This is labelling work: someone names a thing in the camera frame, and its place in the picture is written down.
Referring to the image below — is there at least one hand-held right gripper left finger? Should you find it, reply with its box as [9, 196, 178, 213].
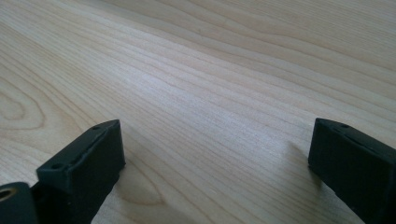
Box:
[31, 119, 127, 224]

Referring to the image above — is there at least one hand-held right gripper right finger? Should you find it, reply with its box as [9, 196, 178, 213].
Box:
[307, 117, 396, 224]

